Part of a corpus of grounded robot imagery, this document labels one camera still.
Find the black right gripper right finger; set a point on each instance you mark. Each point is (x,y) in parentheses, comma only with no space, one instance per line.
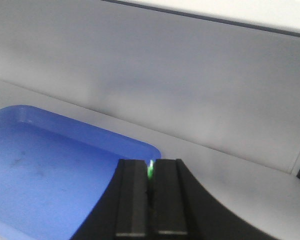
(184,210)

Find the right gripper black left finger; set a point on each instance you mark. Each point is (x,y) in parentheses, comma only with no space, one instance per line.
(121,212)

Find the green plastic spoon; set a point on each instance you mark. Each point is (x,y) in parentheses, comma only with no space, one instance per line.
(150,169)

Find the blue plastic tray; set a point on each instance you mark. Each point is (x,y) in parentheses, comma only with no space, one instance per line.
(54,169)

